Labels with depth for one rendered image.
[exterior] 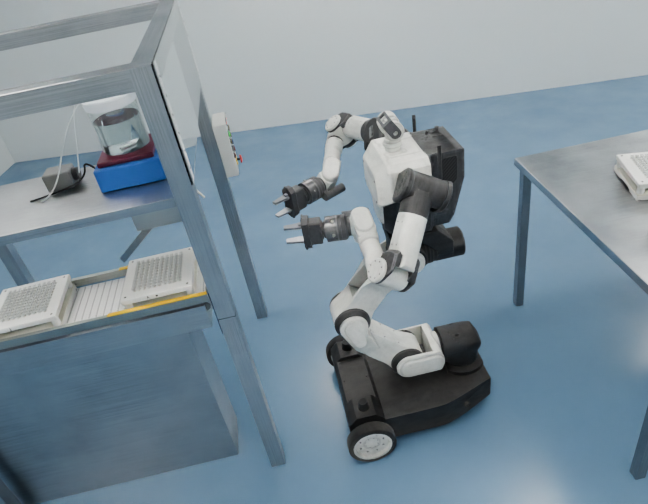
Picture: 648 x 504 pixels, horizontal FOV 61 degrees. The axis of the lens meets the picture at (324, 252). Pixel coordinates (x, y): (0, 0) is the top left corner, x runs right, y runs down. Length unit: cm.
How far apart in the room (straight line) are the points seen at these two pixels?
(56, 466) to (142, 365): 67
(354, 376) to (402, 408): 26
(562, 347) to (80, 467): 222
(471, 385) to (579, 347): 66
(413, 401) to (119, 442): 122
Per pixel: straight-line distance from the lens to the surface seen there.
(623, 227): 218
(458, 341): 238
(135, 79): 151
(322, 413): 261
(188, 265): 199
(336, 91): 546
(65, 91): 155
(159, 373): 220
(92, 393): 230
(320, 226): 181
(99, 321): 199
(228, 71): 551
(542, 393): 266
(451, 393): 241
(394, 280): 163
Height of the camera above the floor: 203
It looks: 35 degrees down
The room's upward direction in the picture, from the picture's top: 11 degrees counter-clockwise
